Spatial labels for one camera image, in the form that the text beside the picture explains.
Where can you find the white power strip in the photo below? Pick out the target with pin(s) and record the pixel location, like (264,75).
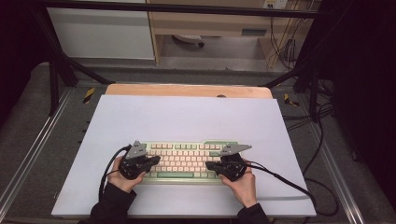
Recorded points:
(275,3)

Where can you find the office chair base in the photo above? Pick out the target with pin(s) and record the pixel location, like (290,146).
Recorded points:
(188,38)

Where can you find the person's left hand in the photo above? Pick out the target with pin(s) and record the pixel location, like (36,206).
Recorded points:
(124,184)

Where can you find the pale lavender board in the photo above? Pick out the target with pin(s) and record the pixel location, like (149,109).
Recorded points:
(186,121)

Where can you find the black frame crossbar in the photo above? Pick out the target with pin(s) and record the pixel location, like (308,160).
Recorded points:
(186,8)

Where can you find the white cabinet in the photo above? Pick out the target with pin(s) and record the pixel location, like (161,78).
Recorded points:
(99,34)

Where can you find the wooden table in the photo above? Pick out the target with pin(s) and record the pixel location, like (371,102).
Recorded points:
(174,90)

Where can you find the person's right hand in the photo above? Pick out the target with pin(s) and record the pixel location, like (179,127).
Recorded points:
(244,189)

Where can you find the yellow black striped tape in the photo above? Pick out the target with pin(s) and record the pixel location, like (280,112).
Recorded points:
(88,95)
(290,100)

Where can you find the black frame leg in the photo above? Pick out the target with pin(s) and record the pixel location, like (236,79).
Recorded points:
(313,77)
(54,81)

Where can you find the black curtain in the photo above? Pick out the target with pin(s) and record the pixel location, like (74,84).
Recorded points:
(367,77)
(15,46)

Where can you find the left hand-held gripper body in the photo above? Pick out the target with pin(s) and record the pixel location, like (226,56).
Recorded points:
(134,168)

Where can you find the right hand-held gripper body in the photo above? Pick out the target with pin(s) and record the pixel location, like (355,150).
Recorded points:
(235,169)

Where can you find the aluminium rail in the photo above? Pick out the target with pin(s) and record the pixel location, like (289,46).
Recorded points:
(37,146)
(339,177)

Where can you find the light wooden desk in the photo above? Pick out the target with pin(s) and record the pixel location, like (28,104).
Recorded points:
(211,23)

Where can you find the cream pink green keyboard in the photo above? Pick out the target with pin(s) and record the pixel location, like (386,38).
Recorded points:
(183,155)

